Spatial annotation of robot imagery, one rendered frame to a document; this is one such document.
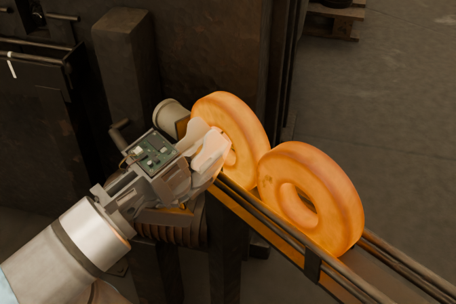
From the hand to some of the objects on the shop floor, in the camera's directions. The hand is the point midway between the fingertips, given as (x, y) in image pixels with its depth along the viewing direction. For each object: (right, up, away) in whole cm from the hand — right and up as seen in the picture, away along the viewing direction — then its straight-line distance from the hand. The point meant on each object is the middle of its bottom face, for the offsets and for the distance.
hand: (228, 133), depth 61 cm
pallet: (+26, +87, +208) cm, 227 cm away
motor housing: (-14, -50, +54) cm, 75 cm away
